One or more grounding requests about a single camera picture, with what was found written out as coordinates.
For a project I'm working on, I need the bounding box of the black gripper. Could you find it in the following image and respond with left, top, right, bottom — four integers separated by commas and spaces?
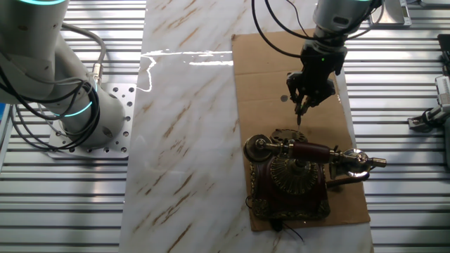
285, 44, 348, 115

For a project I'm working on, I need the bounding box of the brown phone handset cord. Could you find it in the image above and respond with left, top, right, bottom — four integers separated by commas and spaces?
325, 170, 372, 189

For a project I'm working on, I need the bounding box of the brown cardboard sheet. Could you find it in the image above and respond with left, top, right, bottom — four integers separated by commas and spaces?
231, 30, 371, 232
119, 0, 373, 253

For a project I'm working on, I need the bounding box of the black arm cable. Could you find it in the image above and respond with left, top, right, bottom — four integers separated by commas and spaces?
250, 0, 385, 59

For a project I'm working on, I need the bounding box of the silver ribbed camera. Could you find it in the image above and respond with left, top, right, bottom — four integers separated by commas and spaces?
435, 75, 450, 106

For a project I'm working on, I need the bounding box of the thin black phone wire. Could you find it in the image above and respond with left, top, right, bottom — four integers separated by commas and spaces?
245, 195, 305, 243

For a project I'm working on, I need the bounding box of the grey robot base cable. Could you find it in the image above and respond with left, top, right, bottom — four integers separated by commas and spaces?
61, 22, 108, 85

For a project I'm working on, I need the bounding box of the black base cable bundle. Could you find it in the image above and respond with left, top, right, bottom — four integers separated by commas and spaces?
0, 66, 101, 152

